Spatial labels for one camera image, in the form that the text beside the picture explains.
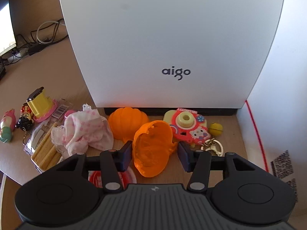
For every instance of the toy camera keychain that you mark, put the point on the toy camera keychain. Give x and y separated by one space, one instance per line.
191 127

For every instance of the computer monitor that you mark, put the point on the computer monitor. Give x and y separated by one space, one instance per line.
7 37

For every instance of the black-haired doll keychain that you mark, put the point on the black-haired doll keychain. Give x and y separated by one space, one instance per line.
25 122

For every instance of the red lid jelly cup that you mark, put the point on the red lid jelly cup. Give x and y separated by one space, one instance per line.
111 180

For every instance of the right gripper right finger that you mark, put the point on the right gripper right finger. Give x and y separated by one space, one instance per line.
198 163

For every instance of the biscuit sticks snack pack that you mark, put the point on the biscuit sticks snack pack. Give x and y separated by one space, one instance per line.
42 151

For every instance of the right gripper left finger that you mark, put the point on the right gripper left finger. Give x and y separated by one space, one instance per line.
118 160

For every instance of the pink white lace cloth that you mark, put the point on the pink white lace cloth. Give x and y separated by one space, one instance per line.
81 130

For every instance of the yellow pudding toy brown top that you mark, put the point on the yellow pudding toy brown top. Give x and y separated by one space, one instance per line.
41 105

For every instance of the white cardboard box red print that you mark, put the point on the white cardboard box red print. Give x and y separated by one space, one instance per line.
273 118

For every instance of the white aigo computer case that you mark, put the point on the white aigo computer case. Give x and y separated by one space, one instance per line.
171 53

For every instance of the black keyboard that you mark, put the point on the black keyboard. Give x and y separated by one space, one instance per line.
2 72

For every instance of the pink mermaid figurine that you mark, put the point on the pink mermaid figurine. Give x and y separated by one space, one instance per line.
8 123

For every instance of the clear snack wrapper packet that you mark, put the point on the clear snack wrapper packet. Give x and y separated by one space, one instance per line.
40 126

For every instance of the orange plastic shell half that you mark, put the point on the orange plastic shell half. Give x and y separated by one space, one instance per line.
152 147

